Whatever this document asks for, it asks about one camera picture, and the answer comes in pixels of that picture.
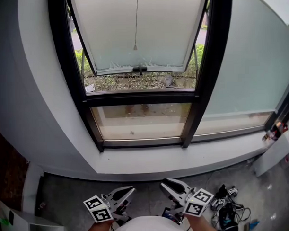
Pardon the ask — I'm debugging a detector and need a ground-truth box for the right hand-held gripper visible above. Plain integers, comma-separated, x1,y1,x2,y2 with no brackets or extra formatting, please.
160,176,215,218

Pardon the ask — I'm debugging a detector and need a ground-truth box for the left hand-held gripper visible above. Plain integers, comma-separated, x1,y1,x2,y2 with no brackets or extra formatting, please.
83,186,137,224

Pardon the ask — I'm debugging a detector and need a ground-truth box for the thin grey pull cord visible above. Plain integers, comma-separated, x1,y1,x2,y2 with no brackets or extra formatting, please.
131,0,141,51

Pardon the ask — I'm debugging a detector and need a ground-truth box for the person's left forearm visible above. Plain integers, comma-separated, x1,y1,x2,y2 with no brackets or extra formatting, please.
78,219,115,231

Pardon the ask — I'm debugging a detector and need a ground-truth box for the person's right forearm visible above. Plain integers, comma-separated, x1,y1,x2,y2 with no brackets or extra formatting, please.
185,213,220,231

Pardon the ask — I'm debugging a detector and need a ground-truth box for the small black screen device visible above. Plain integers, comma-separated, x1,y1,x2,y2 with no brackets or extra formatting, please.
161,207,184,225

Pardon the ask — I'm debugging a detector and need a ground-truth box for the person in white shirt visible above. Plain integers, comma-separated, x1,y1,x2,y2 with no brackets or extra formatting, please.
107,214,194,231

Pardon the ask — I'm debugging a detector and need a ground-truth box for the clear low window pane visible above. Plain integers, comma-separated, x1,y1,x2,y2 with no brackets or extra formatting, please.
91,102,193,142

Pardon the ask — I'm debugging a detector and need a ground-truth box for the white cabinet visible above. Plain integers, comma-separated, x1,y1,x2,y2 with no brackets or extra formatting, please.
0,198,65,231

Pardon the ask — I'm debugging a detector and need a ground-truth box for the white shelf unit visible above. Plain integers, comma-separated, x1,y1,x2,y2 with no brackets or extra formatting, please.
251,131,289,178

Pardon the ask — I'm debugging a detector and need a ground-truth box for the large frosted glass pane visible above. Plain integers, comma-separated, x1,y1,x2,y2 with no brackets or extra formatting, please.
190,0,289,136

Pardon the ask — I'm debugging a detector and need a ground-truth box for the frosted awning window sash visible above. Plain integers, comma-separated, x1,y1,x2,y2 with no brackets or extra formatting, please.
67,0,213,77

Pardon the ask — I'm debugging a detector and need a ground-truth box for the pile of cables and devices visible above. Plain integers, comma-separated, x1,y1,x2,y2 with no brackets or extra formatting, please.
210,183,260,231

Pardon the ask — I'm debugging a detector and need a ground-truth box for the black window frame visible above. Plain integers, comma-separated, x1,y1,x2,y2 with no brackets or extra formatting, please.
47,0,238,154

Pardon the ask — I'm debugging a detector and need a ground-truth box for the black window handle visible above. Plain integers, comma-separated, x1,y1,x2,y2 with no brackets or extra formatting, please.
132,65,148,76

